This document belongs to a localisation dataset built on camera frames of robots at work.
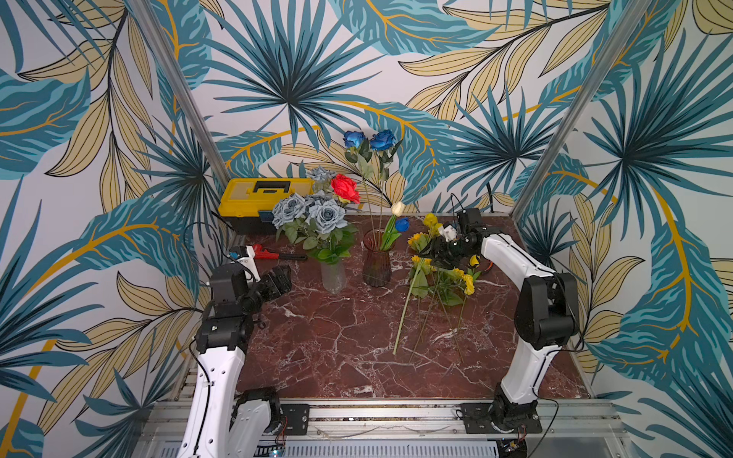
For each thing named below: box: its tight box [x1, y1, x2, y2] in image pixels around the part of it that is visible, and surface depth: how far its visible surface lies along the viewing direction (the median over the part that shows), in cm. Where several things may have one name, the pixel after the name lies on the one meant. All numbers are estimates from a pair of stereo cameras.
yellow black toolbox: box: [217, 177, 315, 236], surface depth 103 cm
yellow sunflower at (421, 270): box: [410, 255, 437, 343], surface depth 98 cm
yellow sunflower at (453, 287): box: [435, 268, 476, 362], surface depth 96 cm
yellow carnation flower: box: [462, 273, 475, 296], surface depth 94 cm
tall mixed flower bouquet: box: [332, 128, 411, 251], surface depth 80 cm
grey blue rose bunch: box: [271, 190, 359, 266], surface depth 74 cm
